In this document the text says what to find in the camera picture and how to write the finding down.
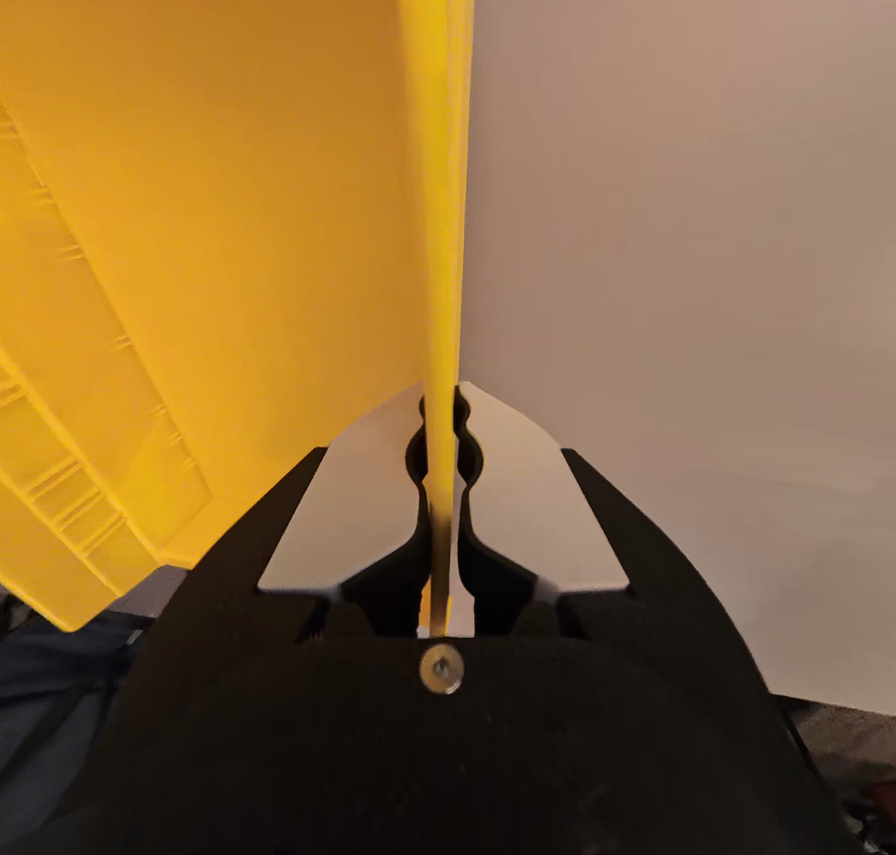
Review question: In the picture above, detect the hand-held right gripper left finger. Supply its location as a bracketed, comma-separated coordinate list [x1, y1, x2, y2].
[256, 381, 429, 597]

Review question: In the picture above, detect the yellow plastic box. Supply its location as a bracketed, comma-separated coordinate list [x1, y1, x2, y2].
[0, 0, 477, 638]

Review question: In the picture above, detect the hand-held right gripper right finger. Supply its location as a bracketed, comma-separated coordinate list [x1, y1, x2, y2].
[454, 381, 632, 597]

